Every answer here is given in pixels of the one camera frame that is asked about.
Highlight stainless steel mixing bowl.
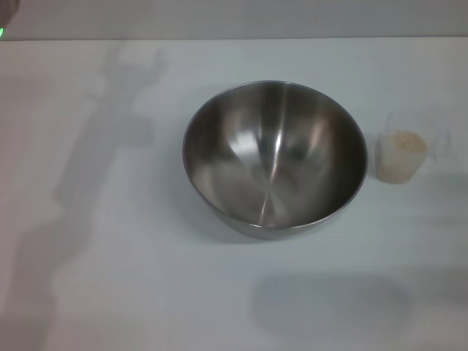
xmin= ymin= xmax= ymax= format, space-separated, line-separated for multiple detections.
xmin=181 ymin=79 xmax=368 ymax=241

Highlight clear plastic measuring cup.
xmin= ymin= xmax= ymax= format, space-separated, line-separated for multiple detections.
xmin=376 ymin=110 xmax=453 ymax=184

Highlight white rice grains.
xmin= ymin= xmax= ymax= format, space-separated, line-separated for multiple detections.
xmin=380 ymin=130 xmax=428 ymax=182

